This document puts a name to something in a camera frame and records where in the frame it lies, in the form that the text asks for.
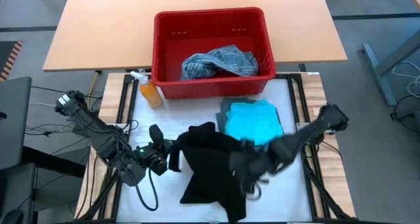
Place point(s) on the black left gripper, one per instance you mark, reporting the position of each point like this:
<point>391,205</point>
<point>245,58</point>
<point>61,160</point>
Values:
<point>151,158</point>

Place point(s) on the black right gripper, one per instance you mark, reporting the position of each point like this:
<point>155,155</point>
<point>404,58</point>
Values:
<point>252,168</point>

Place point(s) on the black garment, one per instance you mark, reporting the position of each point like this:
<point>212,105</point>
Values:
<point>210,165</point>

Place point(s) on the turquoise shorts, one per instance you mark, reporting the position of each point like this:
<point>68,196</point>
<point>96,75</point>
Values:
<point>254,122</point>

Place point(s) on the grey-green garment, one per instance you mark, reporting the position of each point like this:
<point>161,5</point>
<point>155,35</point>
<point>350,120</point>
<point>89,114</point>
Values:
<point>224,110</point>

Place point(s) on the grey striped polo shirt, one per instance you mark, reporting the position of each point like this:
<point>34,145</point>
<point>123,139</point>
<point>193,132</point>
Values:
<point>226,61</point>

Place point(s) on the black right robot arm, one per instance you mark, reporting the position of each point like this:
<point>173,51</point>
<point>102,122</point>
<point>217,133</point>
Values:
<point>305,135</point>

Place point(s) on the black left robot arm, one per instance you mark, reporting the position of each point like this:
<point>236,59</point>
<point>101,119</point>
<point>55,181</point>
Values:
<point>101,138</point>

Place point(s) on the red plastic laundry bin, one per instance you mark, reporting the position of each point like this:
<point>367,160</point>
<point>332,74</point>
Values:
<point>213,87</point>

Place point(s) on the orange spray bottle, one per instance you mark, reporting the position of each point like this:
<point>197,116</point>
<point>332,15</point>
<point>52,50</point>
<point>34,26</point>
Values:
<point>151,94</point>

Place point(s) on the light wooden desk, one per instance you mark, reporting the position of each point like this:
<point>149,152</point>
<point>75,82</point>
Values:
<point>98,27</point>

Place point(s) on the dark grey flat panel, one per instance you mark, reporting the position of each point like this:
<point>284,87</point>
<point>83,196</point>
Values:
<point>14,122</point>

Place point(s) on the grey metal desk leg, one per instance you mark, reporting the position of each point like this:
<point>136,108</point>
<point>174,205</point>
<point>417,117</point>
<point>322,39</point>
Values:
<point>377,69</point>

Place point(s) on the black round stand base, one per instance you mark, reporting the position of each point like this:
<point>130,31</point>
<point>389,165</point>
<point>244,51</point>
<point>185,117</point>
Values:
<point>408,119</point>

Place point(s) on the striped hazard floor mat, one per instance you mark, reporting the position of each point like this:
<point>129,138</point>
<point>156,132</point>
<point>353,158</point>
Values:
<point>11,59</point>

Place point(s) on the black aluminium table frame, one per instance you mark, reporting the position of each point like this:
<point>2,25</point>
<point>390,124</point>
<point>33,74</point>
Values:
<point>308,191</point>

